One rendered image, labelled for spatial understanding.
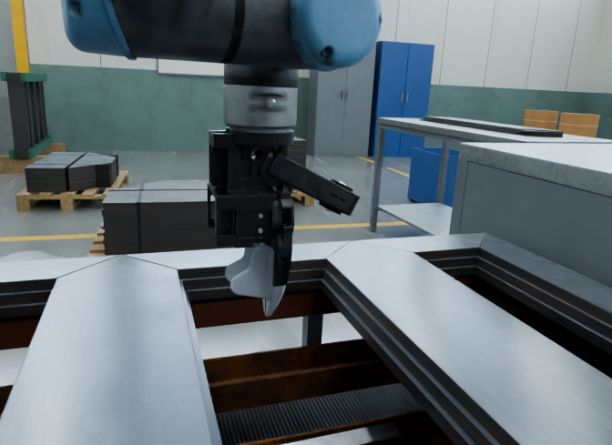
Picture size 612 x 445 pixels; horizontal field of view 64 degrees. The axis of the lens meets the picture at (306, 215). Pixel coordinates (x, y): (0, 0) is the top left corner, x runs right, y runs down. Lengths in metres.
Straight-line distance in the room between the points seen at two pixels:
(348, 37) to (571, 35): 11.46
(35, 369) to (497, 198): 0.96
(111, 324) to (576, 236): 0.82
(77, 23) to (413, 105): 8.72
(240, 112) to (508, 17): 10.41
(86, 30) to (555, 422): 0.52
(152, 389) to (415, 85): 8.61
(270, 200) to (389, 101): 8.30
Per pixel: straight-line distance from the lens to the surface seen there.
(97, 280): 0.82
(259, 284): 0.54
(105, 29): 0.34
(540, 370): 0.65
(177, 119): 8.54
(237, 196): 0.49
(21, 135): 6.62
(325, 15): 0.37
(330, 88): 8.34
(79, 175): 4.91
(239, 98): 0.48
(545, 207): 1.10
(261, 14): 0.37
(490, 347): 0.67
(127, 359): 0.60
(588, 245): 1.03
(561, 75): 11.70
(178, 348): 0.61
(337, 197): 0.53
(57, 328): 0.69
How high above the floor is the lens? 1.17
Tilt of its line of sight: 15 degrees down
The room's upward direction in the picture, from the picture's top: 3 degrees clockwise
